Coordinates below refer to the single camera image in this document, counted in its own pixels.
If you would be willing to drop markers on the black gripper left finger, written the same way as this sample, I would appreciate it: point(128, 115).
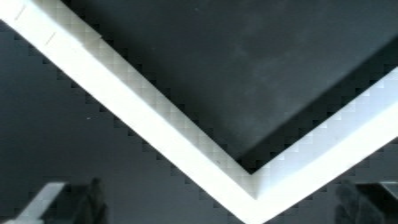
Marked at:
point(66, 204)

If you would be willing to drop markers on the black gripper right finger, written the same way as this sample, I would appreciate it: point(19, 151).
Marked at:
point(368, 203)

